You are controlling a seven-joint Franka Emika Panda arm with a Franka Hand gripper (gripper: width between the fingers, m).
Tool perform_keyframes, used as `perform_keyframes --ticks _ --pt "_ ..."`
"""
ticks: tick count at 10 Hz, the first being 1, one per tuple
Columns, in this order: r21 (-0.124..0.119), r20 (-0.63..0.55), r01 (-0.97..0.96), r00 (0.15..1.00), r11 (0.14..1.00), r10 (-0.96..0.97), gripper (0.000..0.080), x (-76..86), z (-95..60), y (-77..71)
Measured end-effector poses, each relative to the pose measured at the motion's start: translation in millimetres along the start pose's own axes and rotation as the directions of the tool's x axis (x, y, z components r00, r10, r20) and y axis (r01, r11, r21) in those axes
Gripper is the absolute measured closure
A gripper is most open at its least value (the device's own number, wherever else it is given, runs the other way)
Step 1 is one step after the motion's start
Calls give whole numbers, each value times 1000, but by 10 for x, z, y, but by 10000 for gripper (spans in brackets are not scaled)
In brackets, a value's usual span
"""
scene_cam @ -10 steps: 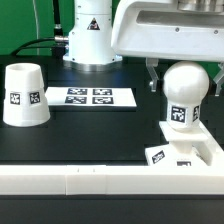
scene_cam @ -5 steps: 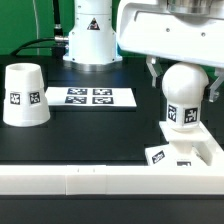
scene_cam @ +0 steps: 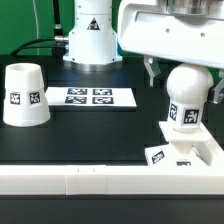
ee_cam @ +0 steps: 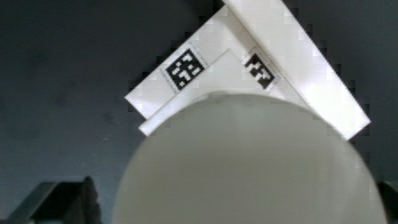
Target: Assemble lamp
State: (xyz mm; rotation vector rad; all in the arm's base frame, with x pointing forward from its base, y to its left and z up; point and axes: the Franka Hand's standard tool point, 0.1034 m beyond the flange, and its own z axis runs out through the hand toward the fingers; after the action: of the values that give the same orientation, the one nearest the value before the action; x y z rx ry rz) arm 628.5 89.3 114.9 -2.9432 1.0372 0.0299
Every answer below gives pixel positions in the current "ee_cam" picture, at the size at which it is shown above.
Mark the white lamp bulb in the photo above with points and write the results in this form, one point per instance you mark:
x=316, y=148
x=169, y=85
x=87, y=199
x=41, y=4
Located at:
x=247, y=164

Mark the white lamp base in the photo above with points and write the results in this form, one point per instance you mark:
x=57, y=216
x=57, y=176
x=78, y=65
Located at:
x=217, y=64

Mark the white L-shaped fence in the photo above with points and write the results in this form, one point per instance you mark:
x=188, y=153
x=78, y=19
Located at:
x=288, y=46

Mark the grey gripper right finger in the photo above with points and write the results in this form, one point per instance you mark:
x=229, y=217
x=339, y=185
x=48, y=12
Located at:
x=387, y=189

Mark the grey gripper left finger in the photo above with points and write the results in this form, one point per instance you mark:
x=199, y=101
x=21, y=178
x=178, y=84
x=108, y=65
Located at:
x=19, y=216

